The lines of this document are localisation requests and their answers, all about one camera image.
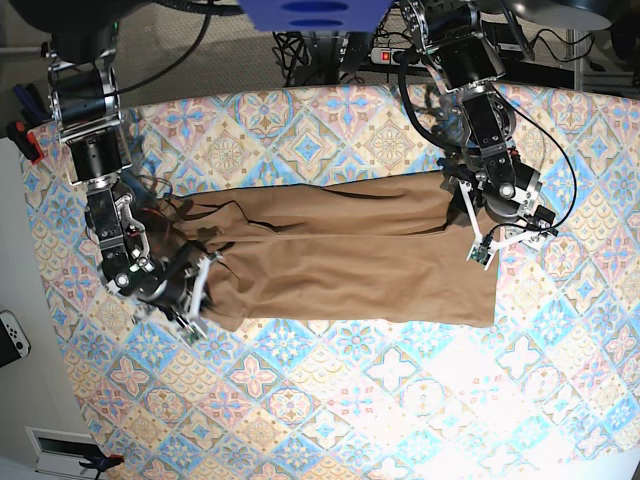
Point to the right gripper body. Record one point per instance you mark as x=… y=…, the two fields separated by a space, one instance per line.
x=190 y=326

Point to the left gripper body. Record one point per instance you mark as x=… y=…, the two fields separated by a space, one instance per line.
x=512 y=217

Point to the brown t-shirt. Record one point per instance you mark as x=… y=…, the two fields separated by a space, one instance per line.
x=391 y=248

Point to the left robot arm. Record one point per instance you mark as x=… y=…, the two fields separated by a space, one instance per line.
x=498 y=191

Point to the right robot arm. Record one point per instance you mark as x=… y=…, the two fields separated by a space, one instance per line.
x=86 y=108

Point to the patterned tablecloth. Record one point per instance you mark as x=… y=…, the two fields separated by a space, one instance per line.
x=351 y=337

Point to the black orange clamp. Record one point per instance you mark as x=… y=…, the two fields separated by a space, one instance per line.
x=94 y=459

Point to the game console controller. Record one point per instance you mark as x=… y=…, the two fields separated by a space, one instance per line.
x=14 y=343

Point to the white power strip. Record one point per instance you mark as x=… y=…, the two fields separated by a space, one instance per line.
x=388 y=56

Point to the red black clamp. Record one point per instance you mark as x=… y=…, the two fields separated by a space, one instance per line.
x=25 y=140

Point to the blue plastic box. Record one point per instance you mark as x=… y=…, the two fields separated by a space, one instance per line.
x=315 y=15

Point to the white wall vent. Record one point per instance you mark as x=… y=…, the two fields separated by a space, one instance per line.
x=60 y=453

